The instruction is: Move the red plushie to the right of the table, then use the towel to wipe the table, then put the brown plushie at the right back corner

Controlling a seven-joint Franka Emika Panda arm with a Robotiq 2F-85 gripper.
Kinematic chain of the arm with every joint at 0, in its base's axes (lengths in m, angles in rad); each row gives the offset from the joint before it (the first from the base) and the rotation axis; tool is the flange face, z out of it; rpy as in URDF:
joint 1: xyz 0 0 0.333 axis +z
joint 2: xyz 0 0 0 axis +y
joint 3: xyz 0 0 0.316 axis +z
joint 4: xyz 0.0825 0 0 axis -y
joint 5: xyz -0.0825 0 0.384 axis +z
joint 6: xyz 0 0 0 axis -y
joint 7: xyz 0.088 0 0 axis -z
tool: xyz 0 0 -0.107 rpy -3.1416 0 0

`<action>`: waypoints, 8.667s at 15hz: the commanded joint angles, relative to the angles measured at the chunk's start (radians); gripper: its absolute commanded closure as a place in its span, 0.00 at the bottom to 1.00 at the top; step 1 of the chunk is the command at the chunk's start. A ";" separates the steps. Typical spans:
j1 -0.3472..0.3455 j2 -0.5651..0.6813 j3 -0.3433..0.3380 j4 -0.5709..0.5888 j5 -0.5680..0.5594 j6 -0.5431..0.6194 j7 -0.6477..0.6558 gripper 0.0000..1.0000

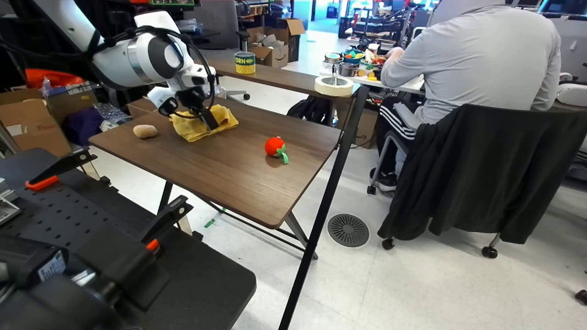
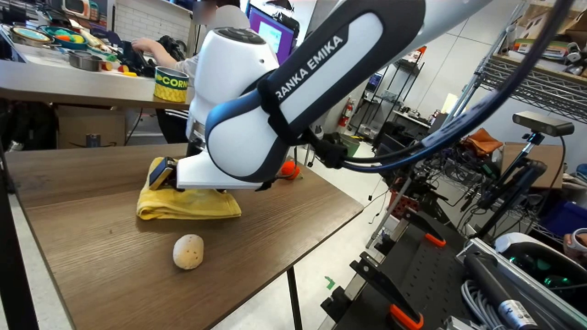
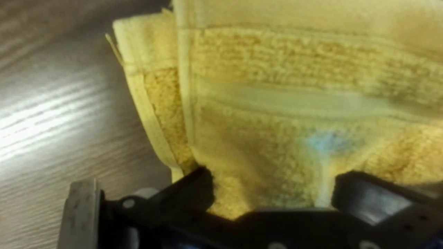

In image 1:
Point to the black tripod pole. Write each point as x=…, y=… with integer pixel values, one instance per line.
x=343, y=147

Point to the black perforated mounting board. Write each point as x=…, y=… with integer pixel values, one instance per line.
x=77, y=255

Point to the orange black clamp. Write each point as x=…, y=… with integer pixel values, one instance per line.
x=132, y=262
x=50, y=174

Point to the red tomato plushie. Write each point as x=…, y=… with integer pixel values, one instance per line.
x=275, y=147

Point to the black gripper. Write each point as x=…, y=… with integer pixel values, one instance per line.
x=198, y=101

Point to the wooden table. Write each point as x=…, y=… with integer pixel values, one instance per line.
x=268, y=75
x=230, y=169

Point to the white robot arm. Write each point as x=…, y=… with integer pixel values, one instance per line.
x=154, y=53

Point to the cardboard box on floor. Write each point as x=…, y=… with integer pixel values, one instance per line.
x=31, y=125

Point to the yellow green can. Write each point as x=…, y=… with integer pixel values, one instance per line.
x=244, y=62

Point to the black office chair with jacket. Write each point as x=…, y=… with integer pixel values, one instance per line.
x=483, y=169

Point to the open cardboard box far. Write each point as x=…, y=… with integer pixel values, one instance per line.
x=275, y=42

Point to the round floor drain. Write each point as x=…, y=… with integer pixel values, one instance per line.
x=347, y=229

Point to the yellow towel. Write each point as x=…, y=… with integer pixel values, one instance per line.
x=193, y=128

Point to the person in grey shirt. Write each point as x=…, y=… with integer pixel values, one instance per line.
x=472, y=51

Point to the beige potato plushie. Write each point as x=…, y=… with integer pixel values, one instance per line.
x=145, y=130

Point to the white tape roll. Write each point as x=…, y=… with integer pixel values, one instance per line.
x=334, y=86

